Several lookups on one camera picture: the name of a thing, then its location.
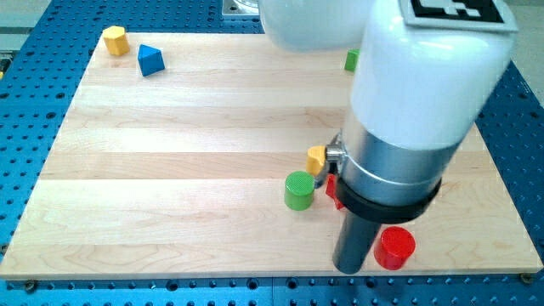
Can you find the wooden board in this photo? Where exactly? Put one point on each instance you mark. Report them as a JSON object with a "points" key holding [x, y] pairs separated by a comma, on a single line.
{"points": [[175, 175]]}

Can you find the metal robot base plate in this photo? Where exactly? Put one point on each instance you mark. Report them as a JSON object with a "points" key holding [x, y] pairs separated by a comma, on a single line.
{"points": [[240, 8]]}

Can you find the red star block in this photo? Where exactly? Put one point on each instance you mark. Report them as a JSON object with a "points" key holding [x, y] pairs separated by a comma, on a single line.
{"points": [[331, 186]]}

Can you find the yellow block near arm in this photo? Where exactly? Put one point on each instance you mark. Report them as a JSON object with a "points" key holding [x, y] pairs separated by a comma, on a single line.
{"points": [[316, 159]]}

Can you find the blue triangular block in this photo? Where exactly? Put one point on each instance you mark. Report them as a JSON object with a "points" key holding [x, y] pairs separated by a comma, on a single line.
{"points": [[150, 60]]}

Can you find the green cylinder block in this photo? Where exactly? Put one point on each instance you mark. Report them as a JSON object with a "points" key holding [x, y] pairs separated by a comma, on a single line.
{"points": [[299, 190]]}

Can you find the yellow hexagon block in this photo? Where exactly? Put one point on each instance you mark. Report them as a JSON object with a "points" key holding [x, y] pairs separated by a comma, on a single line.
{"points": [[116, 41]]}

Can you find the green block at back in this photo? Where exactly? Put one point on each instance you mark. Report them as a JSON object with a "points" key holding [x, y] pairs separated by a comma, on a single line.
{"points": [[351, 59]]}

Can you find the red cylinder block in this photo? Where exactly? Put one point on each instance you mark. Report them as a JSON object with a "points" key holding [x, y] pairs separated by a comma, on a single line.
{"points": [[394, 247]]}

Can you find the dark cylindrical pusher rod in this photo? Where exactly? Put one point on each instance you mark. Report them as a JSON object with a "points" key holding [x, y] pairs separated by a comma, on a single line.
{"points": [[354, 242]]}

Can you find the black white fiducial tag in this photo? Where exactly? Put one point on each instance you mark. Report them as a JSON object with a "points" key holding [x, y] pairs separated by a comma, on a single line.
{"points": [[466, 15]]}

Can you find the silver cylinder with black ring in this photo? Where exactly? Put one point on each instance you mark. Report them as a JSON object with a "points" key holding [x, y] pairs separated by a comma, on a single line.
{"points": [[385, 183]]}

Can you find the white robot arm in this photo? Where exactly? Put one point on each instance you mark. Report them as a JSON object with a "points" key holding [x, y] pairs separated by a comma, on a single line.
{"points": [[424, 73]]}

